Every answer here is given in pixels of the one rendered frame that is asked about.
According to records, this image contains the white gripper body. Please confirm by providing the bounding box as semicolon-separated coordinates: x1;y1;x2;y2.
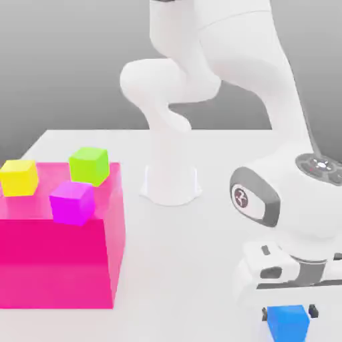
232;257;342;309

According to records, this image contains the small blue cube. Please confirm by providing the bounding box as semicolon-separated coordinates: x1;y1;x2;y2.
266;304;311;342

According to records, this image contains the small magenta cube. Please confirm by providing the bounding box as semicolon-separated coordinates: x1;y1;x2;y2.
49;180;96;227

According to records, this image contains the small green cube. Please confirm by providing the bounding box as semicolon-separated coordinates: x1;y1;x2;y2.
68;146;110;187

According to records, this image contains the small yellow cube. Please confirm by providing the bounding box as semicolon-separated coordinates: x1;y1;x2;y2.
0;159;39;198

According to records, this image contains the large pink box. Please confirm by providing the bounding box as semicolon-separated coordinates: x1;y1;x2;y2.
0;162;126;310

